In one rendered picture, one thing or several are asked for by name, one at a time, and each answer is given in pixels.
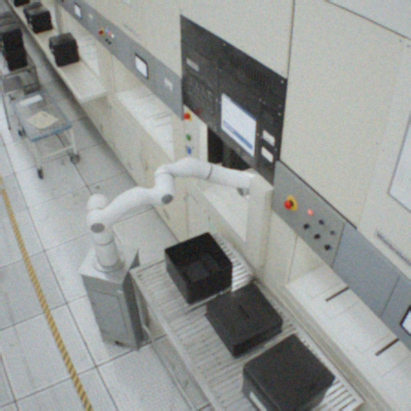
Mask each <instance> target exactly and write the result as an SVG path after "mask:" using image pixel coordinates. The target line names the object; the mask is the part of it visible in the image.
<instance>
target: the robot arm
mask: <svg viewBox="0 0 411 411"><path fill-rule="evenodd" d="M257 174H259V173H257ZM257 174H251V173H248V172H241V171H234V170H230V169H226V168H223V167H219V166H216V165H214V164H211V162H208V161H202V160H199V159H197V158H193V157H185V158H182V159H180V160H178V161H177V162H176V163H175V164H170V165H162V166H160V167H159V168H158V169H157V171H155V172H154V175H153V178H154V187H153V188H150V189H147V188H144V187H141V186H138V187H133V188H131V189H129V190H126V191H125V192H123V194H121V195H120V196H118V197H117V198H116V199H115V200H114V201H113V203H111V204H109V201H108V200H107V198H106V197H105V196H102V195H100V194H95V195H92V196H91V197H90V198H89V199H88V201H87V205H86V226H87V227H88V229H89V230H91V231H92V237H93V241H94V247H95V254H94V257H93V265H94V268H95V269H96V270H98V271H99V272H113V271H115V270H117V269H119V268H120V267H121V266H122V264H123V263H124V260H125V256H124V253H123V252H122V251H121V249H119V248H117V245H116V241H115V236H114V230H113V225H114V224H115V223H116V222H117V221H118V220H119V219H120V218H121V217H122V216H124V215H125V214H126V213H128V212H129V210H131V209H134V208H136V207H139V206H143V205H147V204H153V205H157V206H164V205H167V204H169V203H170V202H171V201H172V200H173V199H175V196H176V187H175V182H174V181H173V178H175V177H177V176H180V177H191V176H193V177H197V178H200V180H203V181H208V182H210V183H216V184H220V185H225V186H231V187H236V189H237V192H239V195H240V196H241V197H246V196H248V195H249V189H250V177H251V176H254V175H257Z"/></svg>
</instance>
